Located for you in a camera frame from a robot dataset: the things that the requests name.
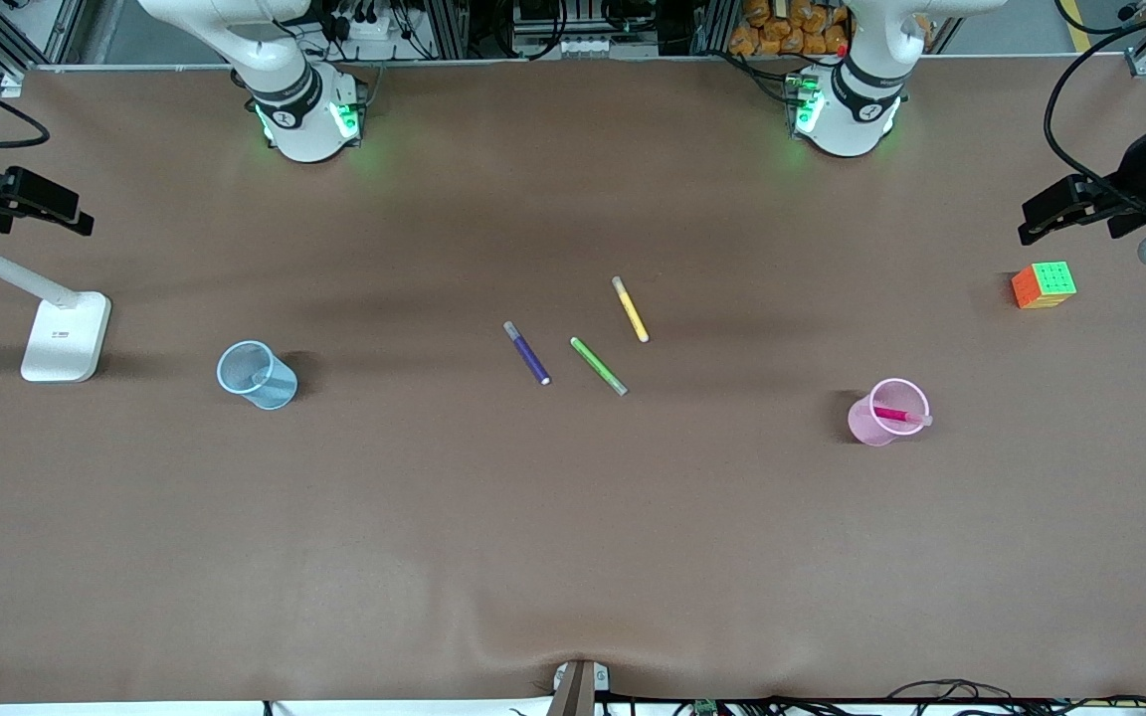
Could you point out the colourful puzzle cube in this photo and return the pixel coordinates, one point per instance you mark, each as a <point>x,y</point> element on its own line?
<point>1050,283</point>

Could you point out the green marker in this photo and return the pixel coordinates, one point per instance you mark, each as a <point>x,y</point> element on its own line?
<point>598,365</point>

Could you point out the metal table edge bracket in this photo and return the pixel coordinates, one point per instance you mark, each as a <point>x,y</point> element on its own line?
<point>578,686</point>

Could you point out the purple marker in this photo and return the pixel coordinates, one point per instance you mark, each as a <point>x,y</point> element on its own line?
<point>527,354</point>

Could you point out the blue plastic cup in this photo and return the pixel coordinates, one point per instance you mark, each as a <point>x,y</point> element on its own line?
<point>270,388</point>

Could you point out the white terminal strip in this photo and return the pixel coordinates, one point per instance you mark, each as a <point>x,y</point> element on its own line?
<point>588,46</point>

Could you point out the pink marker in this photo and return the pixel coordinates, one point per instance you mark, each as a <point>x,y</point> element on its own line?
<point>896,414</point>

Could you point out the white power strip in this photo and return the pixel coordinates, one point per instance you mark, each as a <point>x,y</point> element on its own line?
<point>369,27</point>

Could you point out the aluminium profile rack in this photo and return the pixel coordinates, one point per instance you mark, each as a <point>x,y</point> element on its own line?
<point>454,25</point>

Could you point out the white stand with pole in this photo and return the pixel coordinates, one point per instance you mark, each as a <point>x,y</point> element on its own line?
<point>61,338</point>

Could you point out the pink plastic cup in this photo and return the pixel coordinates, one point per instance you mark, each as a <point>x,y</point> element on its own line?
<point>871,426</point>

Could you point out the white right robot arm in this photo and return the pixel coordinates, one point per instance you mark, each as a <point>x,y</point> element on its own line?
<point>304,119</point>

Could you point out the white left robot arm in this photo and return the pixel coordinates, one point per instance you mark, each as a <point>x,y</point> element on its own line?
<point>857,99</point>

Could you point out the yellow marker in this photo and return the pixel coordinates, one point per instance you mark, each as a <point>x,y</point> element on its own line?
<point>630,309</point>

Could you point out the orange packed items pile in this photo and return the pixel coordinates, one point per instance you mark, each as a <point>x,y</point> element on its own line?
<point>792,30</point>

